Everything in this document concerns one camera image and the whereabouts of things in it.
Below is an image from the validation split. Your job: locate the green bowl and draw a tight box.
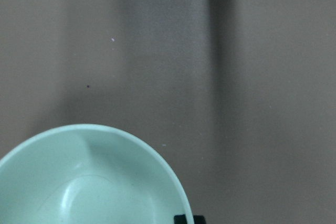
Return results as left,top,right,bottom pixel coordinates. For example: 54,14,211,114
1,124,194,223

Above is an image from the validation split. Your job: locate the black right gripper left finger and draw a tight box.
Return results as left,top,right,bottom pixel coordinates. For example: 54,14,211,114
173,215,185,224

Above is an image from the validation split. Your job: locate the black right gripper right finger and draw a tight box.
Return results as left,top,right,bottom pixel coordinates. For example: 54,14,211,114
193,215,205,224

